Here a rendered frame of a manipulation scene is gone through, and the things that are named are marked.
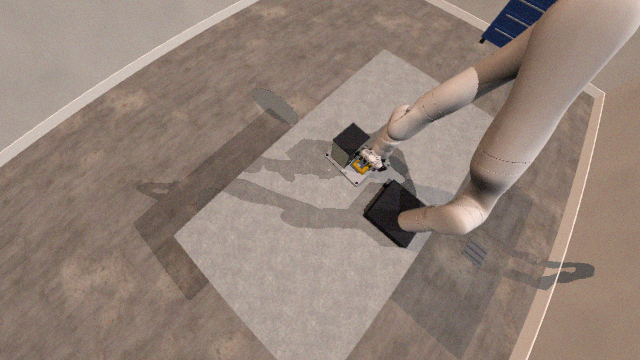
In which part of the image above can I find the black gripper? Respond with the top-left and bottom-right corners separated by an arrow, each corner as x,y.
362,145 -> 390,172

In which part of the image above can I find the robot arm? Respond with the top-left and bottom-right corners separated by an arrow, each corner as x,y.
361,0 -> 640,235

